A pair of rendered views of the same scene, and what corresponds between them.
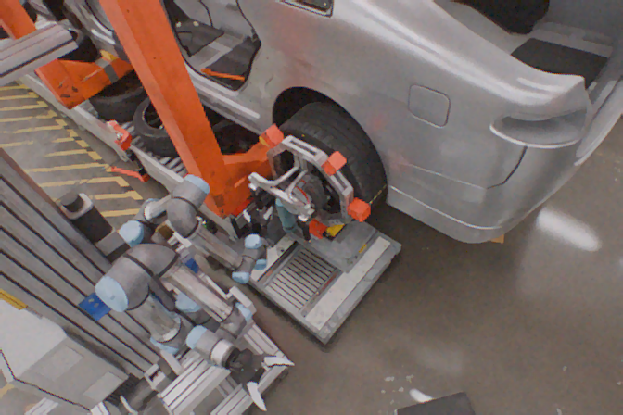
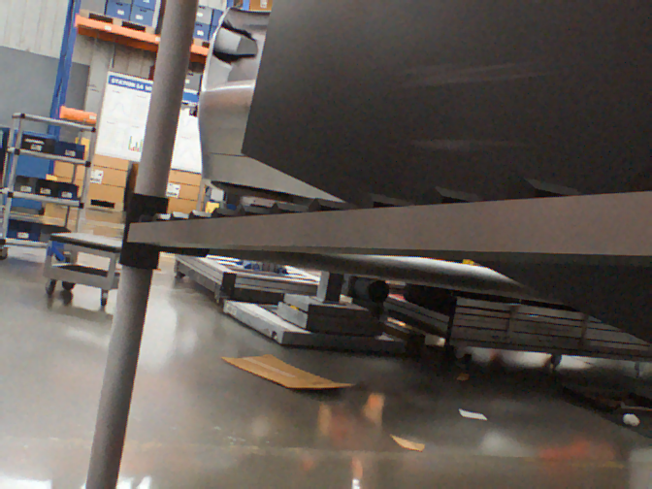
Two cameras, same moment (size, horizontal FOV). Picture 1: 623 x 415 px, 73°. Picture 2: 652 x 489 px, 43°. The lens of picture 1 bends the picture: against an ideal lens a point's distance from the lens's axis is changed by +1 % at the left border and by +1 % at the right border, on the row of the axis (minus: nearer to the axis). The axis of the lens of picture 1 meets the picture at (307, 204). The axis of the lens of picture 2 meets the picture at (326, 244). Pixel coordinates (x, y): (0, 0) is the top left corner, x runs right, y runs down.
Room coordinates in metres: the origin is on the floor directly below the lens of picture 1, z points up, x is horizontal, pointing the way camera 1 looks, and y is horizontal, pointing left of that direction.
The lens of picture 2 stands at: (2.42, -4.75, 0.79)
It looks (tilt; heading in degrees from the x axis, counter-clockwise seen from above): 3 degrees down; 101
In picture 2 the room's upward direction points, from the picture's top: 10 degrees clockwise
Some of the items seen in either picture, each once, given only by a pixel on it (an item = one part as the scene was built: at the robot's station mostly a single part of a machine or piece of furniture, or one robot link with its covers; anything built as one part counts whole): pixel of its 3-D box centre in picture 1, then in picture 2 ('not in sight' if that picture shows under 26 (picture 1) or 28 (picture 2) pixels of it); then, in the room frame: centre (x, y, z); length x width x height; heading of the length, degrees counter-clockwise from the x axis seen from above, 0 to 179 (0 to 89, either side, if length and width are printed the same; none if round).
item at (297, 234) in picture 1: (334, 233); (330, 318); (1.61, -0.14, 0.13); 0.50 x 0.36 x 0.10; 41
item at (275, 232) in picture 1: (284, 216); (366, 298); (1.75, 0.17, 0.26); 0.42 x 0.18 x 0.35; 131
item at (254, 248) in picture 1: (253, 249); not in sight; (1.09, 0.29, 0.91); 0.11 x 0.08 x 0.11; 153
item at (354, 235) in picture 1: (336, 220); (330, 285); (1.58, -0.16, 0.32); 0.40 x 0.30 x 0.28; 41
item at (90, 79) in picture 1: (96, 64); not in sight; (3.41, 1.51, 0.69); 0.52 x 0.17 x 0.35; 131
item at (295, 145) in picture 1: (310, 183); not in sight; (1.47, -0.03, 0.85); 0.54 x 0.07 x 0.54; 41
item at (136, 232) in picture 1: (135, 237); not in sight; (1.24, 0.83, 0.98); 0.13 x 0.12 x 0.14; 153
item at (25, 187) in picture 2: not in sight; (43, 190); (-0.69, 0.55, 0.50); 0.53 x 0.42 x 1.00; 41
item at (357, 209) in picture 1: (358, 209); not in sight; (1.24, -0.24, 0.85); 0.09 x 0.08 x 0.07; 41
